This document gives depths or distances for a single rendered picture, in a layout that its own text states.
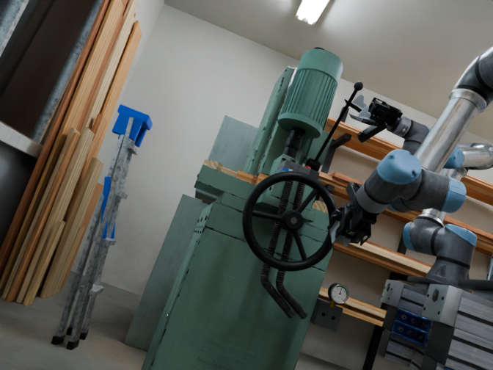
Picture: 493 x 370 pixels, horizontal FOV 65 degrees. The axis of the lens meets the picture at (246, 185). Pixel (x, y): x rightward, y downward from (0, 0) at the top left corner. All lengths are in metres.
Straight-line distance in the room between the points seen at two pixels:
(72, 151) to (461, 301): 2.08
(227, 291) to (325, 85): 0.83
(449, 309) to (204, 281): 0.69
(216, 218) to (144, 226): 2.49
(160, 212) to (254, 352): 2.54
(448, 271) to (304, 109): 0.79
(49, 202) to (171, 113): 1.81
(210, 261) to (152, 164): 2.58
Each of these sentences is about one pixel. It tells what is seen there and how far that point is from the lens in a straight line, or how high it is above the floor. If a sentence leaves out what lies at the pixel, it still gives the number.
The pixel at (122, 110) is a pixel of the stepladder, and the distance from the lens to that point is 2.09.
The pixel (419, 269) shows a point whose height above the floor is 1.06.
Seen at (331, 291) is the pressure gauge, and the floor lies 0.66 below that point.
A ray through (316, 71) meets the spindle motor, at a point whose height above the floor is 1.41.
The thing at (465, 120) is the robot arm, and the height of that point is 1.17.
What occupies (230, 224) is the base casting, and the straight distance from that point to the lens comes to 1.29.
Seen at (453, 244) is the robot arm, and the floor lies 0.97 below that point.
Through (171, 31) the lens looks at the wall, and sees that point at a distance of 4.22.
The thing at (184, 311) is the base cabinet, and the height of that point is 0.44.
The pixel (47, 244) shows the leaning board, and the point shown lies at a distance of 2.54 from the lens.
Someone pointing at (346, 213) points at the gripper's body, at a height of 0.85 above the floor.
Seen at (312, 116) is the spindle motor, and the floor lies 1.24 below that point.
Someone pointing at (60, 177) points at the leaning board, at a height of 0.72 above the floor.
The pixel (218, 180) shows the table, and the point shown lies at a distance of 1.29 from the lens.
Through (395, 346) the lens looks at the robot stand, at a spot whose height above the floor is 0.55.
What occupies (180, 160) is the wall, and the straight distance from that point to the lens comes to 3.78.
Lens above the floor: 0.68
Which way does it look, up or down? 9 degrees up
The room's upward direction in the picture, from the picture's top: 20 degrees clockwise
